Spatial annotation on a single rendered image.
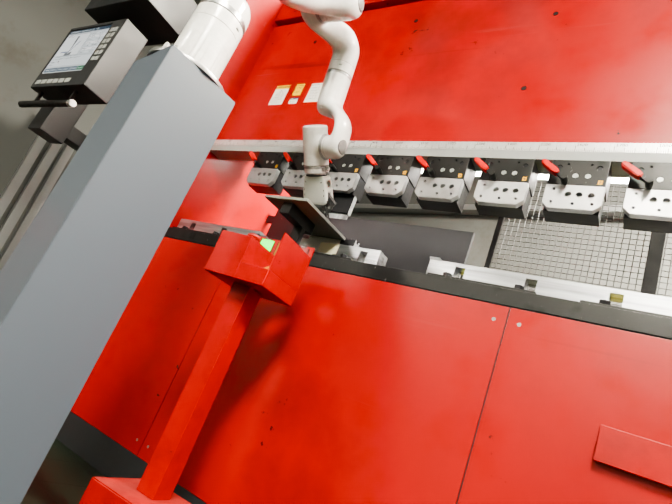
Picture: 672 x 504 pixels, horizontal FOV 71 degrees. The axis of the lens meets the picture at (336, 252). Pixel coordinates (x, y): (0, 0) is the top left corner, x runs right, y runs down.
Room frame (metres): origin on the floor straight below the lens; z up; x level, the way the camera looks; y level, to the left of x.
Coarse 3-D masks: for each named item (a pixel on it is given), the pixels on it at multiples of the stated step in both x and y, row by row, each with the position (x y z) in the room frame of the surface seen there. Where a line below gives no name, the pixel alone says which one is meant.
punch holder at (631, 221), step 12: (648, 168) 1.04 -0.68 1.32; (660, 168) 1.02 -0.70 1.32; (636, 180) 1.05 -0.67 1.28; (660, 180) 1.02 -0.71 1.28; (636, 192) 1.04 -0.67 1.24; (648, 192) 1.03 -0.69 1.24; (660, 192) 1.01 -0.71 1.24; (624, 204) 1.06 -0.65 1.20; (636, 204) 1.04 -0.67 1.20; (648, 204) 1.02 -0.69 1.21; (660, 204) 1.01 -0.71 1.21; (624, 216) 1.07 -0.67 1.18; (636, 216) 1.05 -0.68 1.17; (648, 216) 1.03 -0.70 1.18; (660, 216) 1.01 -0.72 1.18; (624, 228) 1.12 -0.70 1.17; (636, 228) 1.10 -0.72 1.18; (648, 228) 1.07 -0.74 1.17; (660, 228) 1.05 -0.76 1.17
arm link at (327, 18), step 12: (288, 0) 1.04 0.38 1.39; (300, 0) 1.08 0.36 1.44; (312, 0) 1.11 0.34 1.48; (324, 0) 1.13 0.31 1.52; (336, 0) 1.14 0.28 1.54; (348, 0) 1.15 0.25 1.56; (360, 0) 1.16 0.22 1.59; (312, 12) 1.16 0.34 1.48; (324, 12) 1.16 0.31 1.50; (336, 12) 1.17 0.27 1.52; (348, 12) 1.17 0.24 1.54; (360, 12) 1.19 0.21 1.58
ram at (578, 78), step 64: (448, 0) 1.52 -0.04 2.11; (512, 0) 1.35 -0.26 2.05; (576, 0) 1.22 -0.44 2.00; (640, 0) 1.10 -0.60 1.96; (256, 64) 2.09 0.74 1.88; (320, 64) 1.83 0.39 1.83; (384, 64) 1.62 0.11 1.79; (448, 64) 1.45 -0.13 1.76; (512, 64) 1.31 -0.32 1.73; (576, 64) 1.18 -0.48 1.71; (640, 64) 1.08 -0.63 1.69; (256, 128) 1.95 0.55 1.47; (384, 128) 1.55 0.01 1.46; (448, 128) 1.40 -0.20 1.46; (512, 128) 1.27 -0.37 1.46; (576, 128) 1.16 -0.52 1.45; (640, 128) 1.06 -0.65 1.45
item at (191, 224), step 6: (180, 222) 2.07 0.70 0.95; (186, 222) 2.05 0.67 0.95; (192, 222) 2.03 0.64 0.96; (198, 222) 2.00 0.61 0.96; (204, 222) 1.98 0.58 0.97; (192, 228) 2.04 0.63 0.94; (198, 228) 1.99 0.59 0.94; (204, 228) 1.97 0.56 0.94; (210, 228) 1.95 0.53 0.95; (216, 228) 1.93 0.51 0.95; (222, 228) 1.91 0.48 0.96; (228, 228) 1.89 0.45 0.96; (234, 228) 1.87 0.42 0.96; (240, 228) 1.85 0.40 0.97; (246, 234) 1.82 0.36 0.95; (258, 234) 1.79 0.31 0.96
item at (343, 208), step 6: (336, 198) 1.64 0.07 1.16; (342, 198) 1.62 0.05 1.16; (348, 198) 1.60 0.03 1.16; (354, 198) 1.59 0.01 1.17; (336, 204) 1.63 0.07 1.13; (342, 204) 1.61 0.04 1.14; (348, 204) 1.60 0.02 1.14; (354, 204) 1.60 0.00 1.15; (336, 210) 1.62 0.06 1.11; (342, 210) 1.61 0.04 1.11; (348, 210) 1.59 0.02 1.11; (330, 216) 1.64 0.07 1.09; (336, 216) 1.63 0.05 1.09; (342, 216) 1.61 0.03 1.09
